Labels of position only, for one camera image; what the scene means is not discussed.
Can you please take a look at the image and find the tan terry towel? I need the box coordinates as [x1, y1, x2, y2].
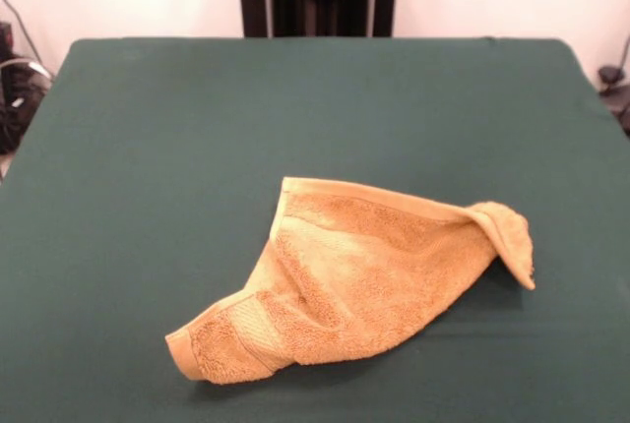
[164, 176, 536, 388]

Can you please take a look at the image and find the dark green table cloth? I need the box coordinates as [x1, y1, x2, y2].
[0, 36, 630, 423]

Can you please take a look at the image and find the grey tripod base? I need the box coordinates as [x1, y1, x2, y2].
[597, 33, 630, 138]

